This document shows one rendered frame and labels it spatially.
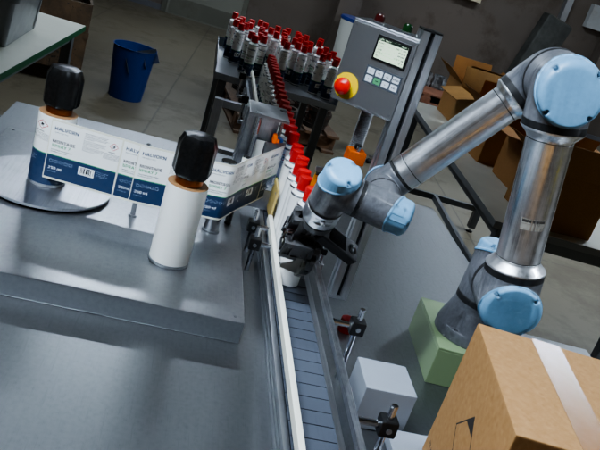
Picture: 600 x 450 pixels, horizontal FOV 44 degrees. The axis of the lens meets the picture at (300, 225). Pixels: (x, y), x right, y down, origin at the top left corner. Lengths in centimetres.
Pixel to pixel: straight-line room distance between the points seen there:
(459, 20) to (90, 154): 950
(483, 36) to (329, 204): 981
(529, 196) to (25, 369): 93
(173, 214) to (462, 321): 65
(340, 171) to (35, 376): 64
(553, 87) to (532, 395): 52
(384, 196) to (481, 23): 976
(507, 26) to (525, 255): 984
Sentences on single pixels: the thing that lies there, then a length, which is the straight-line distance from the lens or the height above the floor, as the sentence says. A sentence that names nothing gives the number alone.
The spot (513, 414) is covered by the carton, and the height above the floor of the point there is 112.
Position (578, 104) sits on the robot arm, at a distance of 135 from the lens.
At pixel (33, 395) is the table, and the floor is 83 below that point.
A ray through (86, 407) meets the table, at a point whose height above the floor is 83.
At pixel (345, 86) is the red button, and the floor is 133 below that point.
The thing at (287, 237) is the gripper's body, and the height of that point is 104.
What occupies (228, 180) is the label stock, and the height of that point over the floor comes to 102.
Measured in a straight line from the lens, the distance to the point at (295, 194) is 179.
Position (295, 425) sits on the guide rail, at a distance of 122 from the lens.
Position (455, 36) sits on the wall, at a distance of 1105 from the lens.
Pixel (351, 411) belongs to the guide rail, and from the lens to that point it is 121.
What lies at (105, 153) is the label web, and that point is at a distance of 179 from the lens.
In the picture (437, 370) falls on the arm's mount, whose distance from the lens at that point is 163.
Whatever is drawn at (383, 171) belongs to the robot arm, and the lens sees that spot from 153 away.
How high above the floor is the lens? 162
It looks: 21 degrees down
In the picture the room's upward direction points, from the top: 18 degrees clockwise
